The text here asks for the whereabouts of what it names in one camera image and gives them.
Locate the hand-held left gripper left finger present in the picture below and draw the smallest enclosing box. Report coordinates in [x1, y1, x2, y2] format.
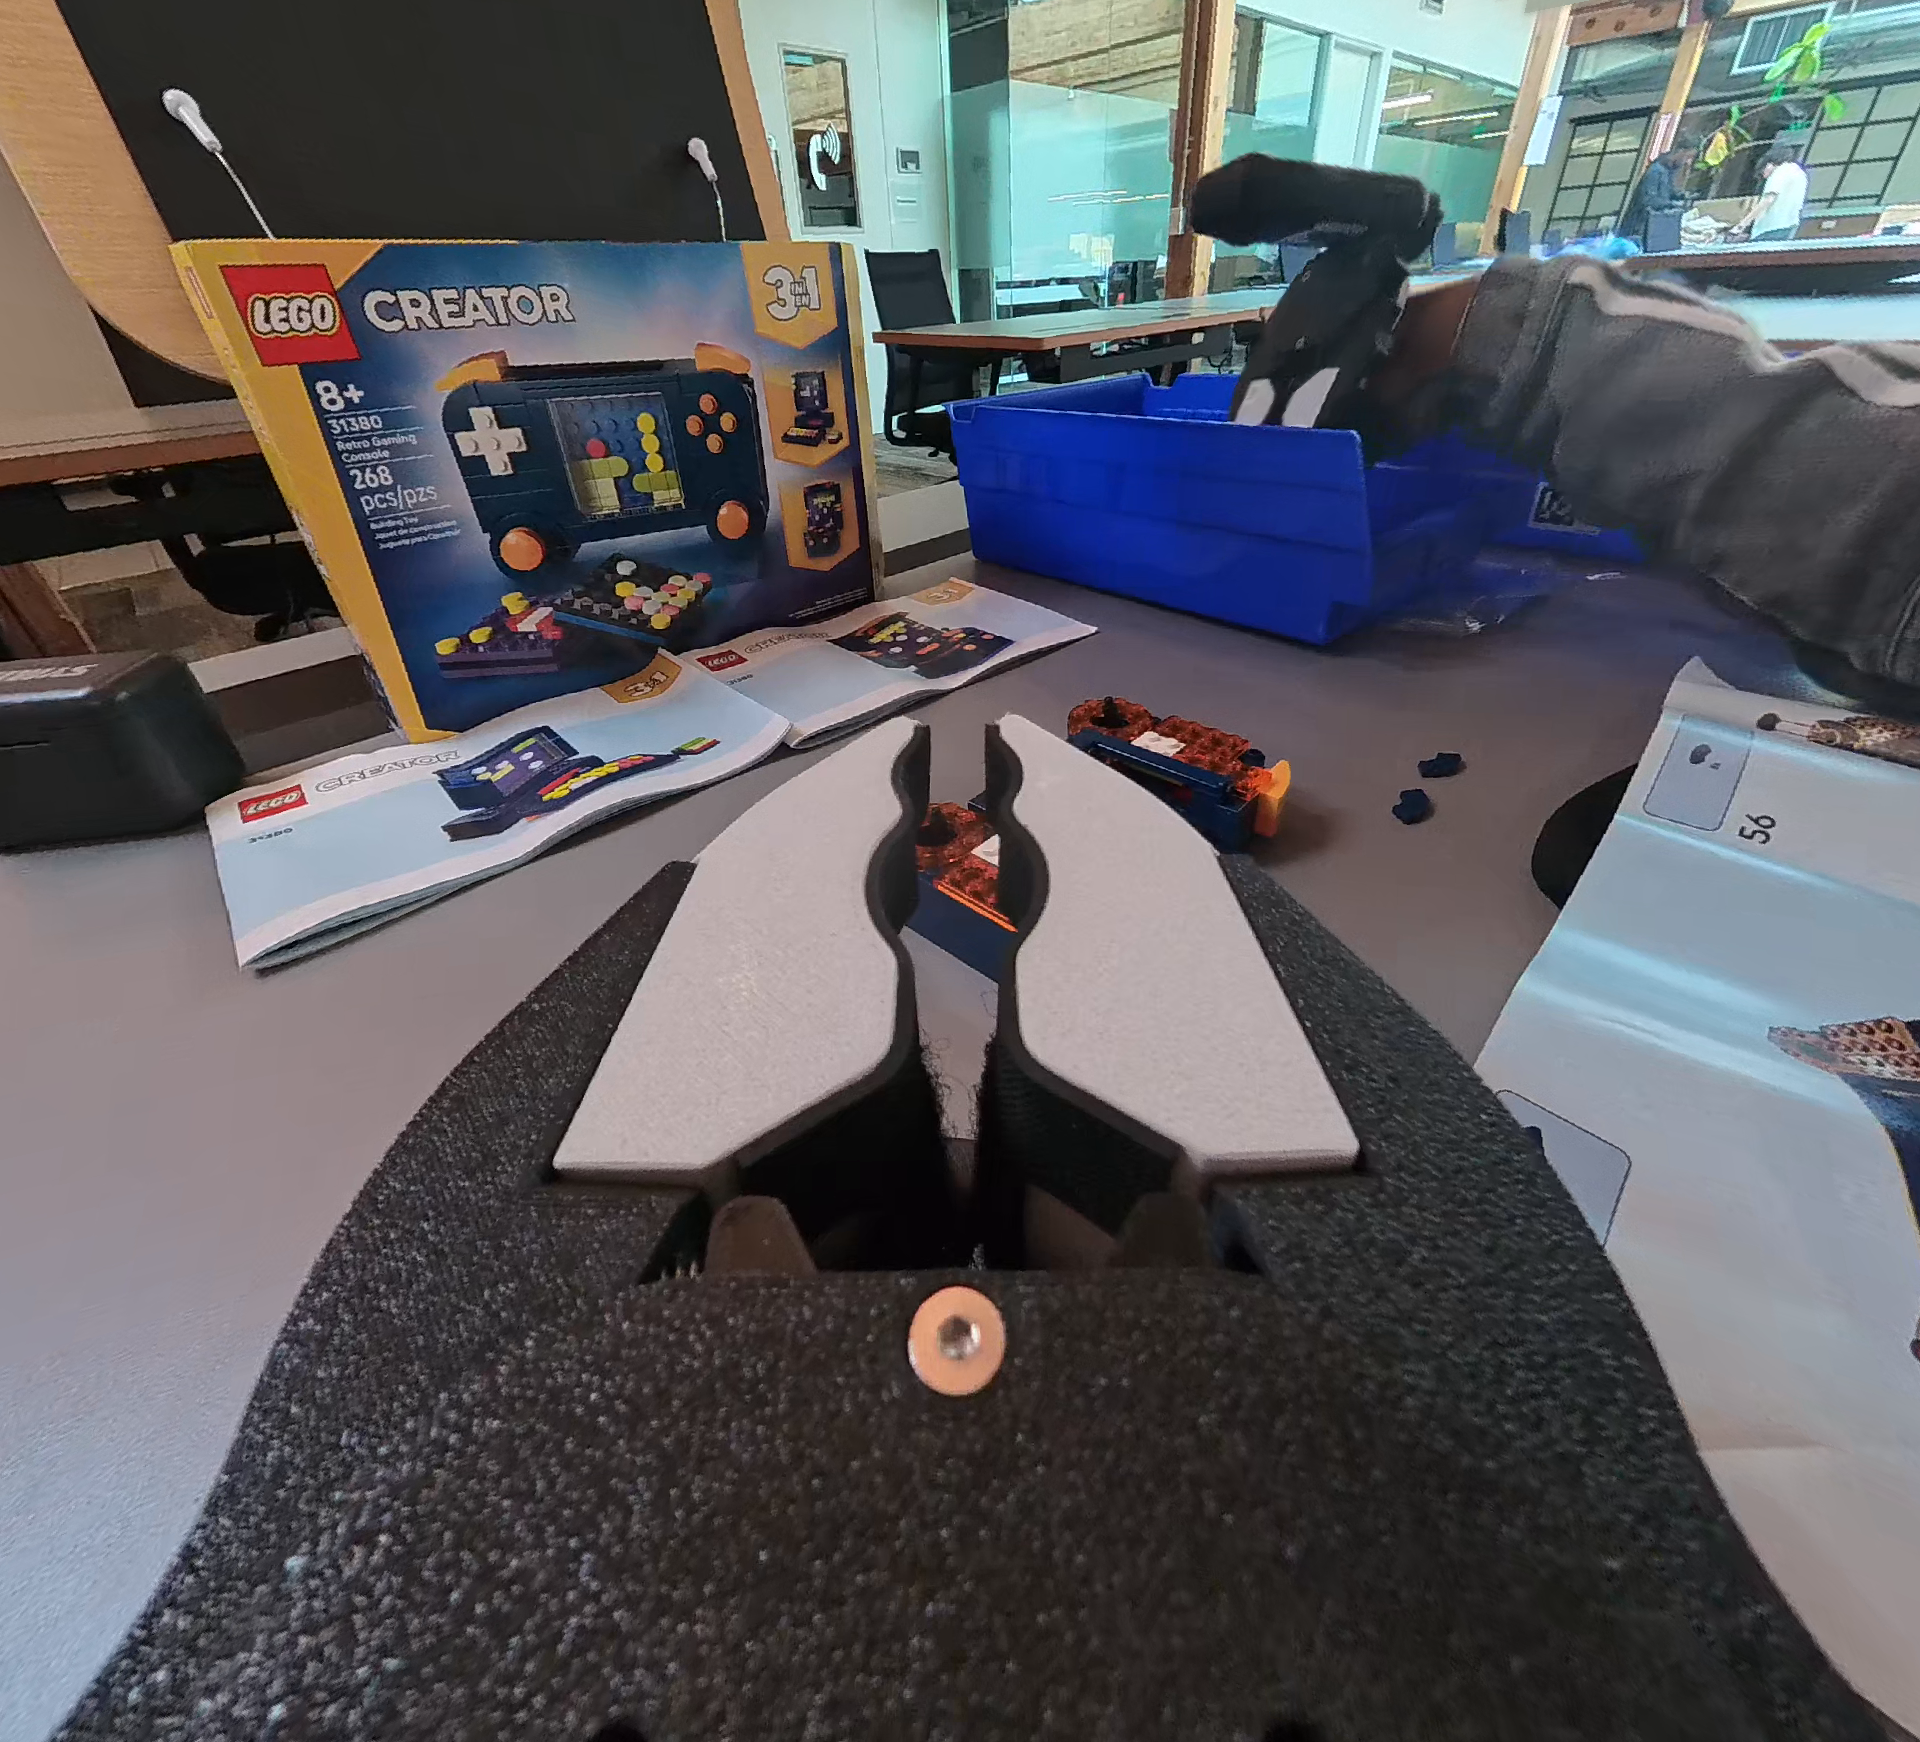
[550, 716, 935, 1188]

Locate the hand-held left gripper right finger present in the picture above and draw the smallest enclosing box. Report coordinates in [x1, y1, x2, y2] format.
[980, 713, 1364, 1185]

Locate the blue and orange brick model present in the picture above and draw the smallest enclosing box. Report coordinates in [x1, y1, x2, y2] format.
[897, 695, 1293, 981]

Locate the person's right forearm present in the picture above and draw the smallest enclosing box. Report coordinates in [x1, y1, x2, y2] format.
[1446, 254, 1920, 724]

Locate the long wooden table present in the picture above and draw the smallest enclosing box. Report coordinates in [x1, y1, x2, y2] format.
[873, 286, 1293, 427]

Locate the clear plastic bag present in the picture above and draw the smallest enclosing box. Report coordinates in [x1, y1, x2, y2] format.
[1386, 555, 1569, 644]

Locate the thin booklet with arcade model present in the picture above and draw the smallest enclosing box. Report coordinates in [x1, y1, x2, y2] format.
[695, 580, 1101, 751]

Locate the blue plastic bin with tag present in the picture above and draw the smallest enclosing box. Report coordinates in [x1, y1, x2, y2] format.
[1463, 429, 1647, 571]

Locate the black office chair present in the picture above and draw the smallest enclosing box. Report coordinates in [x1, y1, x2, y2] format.
[862, 249, 960, 458]
[150, 482, 339, 647]

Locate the thin booklet with blue model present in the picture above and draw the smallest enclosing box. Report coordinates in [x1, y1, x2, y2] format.
[205, 677, 795, 975]

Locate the green potted plant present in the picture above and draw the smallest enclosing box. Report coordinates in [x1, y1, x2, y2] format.
[1701, 16, 1843, 190]

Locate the open thick instruction booklet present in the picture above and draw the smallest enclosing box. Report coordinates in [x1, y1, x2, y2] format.
[1474, 657, 1920, 1733]

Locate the white door with window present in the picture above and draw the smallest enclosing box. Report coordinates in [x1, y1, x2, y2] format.
[726, 0, 891, 247]

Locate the yellow and blue toy box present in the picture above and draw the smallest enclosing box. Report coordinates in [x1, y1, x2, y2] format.
[169, 238, 887, 742]

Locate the black box-shaped case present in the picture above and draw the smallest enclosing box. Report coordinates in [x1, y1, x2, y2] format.
[0, 651, 249, 857]

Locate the wooden post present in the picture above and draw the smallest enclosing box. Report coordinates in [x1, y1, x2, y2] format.
[1161, 0, 1256, 298]

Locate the black wall panel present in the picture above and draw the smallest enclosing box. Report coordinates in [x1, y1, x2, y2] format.
[0, 0, 770, 410]

